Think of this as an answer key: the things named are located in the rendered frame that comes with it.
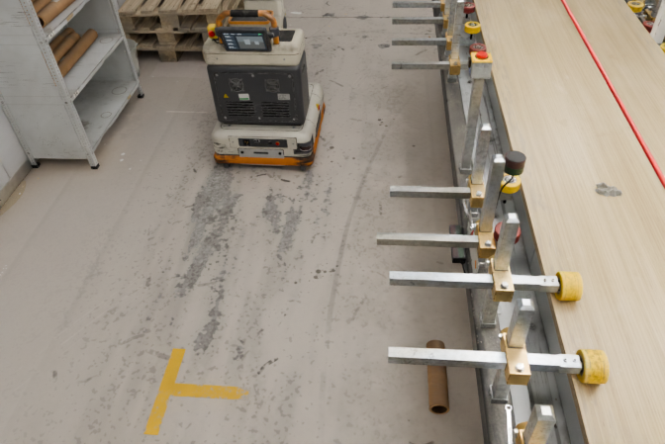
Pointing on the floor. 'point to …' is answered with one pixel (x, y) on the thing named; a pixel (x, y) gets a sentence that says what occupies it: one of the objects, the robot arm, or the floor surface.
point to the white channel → (659, 25)
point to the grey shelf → (70, 85)
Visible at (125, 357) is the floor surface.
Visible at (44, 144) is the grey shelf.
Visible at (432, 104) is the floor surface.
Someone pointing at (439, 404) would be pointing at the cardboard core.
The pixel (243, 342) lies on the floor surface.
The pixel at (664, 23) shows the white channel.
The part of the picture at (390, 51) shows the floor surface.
